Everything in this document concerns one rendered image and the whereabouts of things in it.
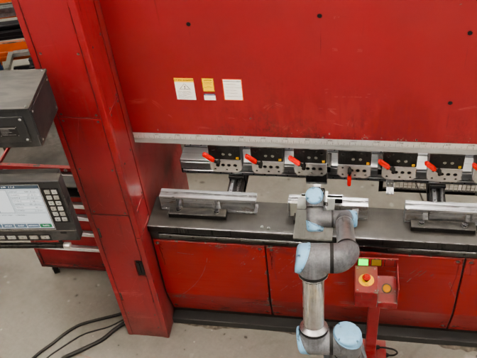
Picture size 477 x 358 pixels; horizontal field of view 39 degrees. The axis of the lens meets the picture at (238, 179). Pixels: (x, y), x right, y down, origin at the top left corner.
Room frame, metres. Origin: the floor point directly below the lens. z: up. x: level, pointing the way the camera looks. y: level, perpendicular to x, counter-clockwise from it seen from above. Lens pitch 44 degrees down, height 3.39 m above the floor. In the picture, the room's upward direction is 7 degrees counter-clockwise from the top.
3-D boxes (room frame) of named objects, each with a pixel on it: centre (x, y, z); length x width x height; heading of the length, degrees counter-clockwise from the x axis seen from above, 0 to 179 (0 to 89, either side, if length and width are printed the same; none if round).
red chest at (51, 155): (3.00, 1.01, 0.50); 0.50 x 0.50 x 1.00; 77
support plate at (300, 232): (2.17, -0.34, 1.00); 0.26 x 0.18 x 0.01; 167
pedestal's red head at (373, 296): (1.94, -0.59, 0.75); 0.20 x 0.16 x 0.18; 78
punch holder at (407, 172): (2.22, -0.73, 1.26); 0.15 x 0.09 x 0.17; 77
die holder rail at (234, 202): (2.44, 0.16, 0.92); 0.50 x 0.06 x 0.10; 77
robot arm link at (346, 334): (1.53, -0.36, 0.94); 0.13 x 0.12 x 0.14; 81
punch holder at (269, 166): (2.36, -0.15, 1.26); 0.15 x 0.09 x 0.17; 77
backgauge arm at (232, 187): (2.79, -0.02, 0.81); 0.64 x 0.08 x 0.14; 167
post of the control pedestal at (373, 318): (1.94, -0.59, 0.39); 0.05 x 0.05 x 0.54; 78
